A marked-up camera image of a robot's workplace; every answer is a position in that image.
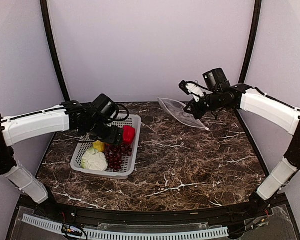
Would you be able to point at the left black frame post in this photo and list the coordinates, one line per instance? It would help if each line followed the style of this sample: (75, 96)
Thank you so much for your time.
(53, 49)

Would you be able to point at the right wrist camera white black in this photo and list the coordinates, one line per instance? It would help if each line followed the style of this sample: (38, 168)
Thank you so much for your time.
(194, 89)

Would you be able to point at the black curved front rail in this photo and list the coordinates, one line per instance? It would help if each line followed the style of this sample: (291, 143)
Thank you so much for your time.
(226, 216)

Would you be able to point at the right black frame post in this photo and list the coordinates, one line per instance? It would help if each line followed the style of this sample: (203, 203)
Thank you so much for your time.
(251, 41)

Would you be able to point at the clear zip top bag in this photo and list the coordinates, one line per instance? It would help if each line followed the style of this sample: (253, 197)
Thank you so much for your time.
(176, 109)

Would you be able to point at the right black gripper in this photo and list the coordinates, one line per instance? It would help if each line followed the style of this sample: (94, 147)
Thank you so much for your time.
(198, 113)

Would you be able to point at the white plastic perforated basket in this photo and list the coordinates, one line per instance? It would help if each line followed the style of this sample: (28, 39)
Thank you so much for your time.
(134, 121)

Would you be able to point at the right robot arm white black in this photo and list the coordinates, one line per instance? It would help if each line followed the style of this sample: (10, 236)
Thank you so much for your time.
(219, 94)

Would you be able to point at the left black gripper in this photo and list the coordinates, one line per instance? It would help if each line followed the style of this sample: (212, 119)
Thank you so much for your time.
(115, 137)

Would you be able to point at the dark red grape bunch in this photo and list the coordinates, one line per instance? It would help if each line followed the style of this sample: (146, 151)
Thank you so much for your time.
(117, 157)

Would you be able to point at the black frame post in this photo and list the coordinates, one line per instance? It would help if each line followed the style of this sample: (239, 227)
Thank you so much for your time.
(251, 41)
(53, 49)

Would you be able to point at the white green cauliflower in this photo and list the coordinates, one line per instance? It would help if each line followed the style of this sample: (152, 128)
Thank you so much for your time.
(94, 160)

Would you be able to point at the red bell pepper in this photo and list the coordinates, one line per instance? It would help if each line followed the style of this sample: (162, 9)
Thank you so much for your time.
(129, 134)

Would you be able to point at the white slotted cable duct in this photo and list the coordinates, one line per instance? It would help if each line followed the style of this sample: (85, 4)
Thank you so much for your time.
(105, 231)

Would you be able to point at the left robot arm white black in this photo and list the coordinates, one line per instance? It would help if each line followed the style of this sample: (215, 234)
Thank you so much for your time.
(91, 118)

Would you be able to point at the yellow bell pepper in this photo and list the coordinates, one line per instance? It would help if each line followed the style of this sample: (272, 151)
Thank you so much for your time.
(98, 145)

